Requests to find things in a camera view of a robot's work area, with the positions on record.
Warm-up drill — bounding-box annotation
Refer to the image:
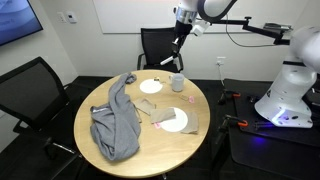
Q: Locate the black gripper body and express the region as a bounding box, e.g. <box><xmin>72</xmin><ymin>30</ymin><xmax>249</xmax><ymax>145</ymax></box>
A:
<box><xmin>173</xmin><ymin>21</ymin><xmax>194</xmax><ymax>40</ymax></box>

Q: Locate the white marker with dark cap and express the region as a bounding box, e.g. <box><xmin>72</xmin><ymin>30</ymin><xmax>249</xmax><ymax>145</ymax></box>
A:
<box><xmin>159</xmin><ymin>54</ymin><xmax>177</xmax><ymax>66</ymax></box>

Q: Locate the black mesh office chair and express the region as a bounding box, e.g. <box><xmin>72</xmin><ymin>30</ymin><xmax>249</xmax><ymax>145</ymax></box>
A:
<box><xmin>136</xmin><ymin>26</ymin><xmax>185</xmax><ymax>73</ymax></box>

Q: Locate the small white plate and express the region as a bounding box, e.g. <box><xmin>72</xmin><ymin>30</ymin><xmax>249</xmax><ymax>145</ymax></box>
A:
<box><xmin>139</xmin><ymin>78</ymin><xmax>164</xmax><ymax>95</ymax></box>

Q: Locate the loose folded brown napkin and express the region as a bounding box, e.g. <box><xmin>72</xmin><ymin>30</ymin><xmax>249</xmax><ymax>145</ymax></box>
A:
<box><xmin>132</xmin><ymin>97</ymin><xmax>157</xmax><ymax>116</ymax></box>

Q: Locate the large white plate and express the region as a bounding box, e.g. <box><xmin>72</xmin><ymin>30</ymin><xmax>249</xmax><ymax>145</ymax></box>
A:
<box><xmin>159</xmin><ymin>106</ymin><xmax>190</xmax><ymax>133</ymax></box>

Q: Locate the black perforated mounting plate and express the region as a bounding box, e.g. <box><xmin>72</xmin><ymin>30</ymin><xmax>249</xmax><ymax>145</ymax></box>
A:
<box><xmin>233</xmin><ymin>91</ymin><xmax>320</xmax><ymax>148</ymax></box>

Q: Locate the grey hooded sweatshirt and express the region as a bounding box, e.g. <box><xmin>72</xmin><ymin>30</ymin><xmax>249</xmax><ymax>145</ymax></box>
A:
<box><xmin>89</xmin><ymin>72</ymin><xmax>142</xmax><ymax>162</ymax></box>

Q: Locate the black robot cart top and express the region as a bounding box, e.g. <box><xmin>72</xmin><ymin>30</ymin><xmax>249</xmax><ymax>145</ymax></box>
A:
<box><xmin>209</xmin><ymin>77</ymin><xmax>320</xmax><ymax>180</ymax></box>

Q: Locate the large black mesh chair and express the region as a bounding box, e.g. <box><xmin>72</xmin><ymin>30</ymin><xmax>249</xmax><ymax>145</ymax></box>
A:
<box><xmin>0</xmin><ymin>56</ymin><xmax>82</xmax><ymax>169</ymax></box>

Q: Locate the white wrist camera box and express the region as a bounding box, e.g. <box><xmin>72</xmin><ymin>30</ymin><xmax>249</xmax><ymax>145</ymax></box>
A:
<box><xmin>191</xmin><ymin>20</ymin><xmax>212</xmax><ymax>37</ymax></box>

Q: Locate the white wall power outlet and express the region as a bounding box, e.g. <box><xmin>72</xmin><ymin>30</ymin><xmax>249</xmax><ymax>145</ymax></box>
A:
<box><xmin>215</xmin><ymin>56</ymin><xmax>227</xmax><ymax>67</ymax></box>

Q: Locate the white wall whiteboard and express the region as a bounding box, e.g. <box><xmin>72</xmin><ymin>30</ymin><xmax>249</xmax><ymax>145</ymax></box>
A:
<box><xmin>92</xmin><ymin>0</ymin><xmax>308</xmax><ymax>35</ymax></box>

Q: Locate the black camera cable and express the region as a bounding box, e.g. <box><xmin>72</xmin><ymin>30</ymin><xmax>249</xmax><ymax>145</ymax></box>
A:
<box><xmin>224</xmin><ymin>22</ymin><xmax>280</xmax><ymax>48</ymax></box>

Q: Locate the orange handled black clamp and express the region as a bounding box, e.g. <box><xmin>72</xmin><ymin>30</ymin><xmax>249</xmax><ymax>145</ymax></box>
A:
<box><xmin>215</xmin><ymin>114</ymin><xmax>250</xmax><ymax>145</ymax></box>
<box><xmin>217</xmin><ymin>88</ymin><xmax>242</xmax><ymax>106</ymax></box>

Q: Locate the black articulated camera stand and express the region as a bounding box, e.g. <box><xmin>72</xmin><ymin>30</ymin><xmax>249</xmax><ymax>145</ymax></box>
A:
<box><xmin>210</xmin><ymin>16</ymin><xmax>294</xmax><ymax>46</ymax></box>

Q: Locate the white wall thermostat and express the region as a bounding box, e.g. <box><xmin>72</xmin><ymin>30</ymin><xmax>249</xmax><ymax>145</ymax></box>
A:
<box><xmin>65</xmin><ymin>10</ymin><xmax>79</xmax><ymax>25</ymax></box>

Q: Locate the white wall switch plate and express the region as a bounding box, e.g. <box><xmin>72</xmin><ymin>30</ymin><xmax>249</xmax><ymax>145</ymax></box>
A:
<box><xmin>56</xmin><ymin>11</ymin><xmax>67</xmax><ymax>24</ymax></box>

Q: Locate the wall mounted display screen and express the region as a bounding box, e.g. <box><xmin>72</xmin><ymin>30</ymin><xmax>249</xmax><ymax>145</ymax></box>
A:
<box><xmin>0</xmin><ymin>0</ymin><xmax>44</xmax><ymax>47</ymax></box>

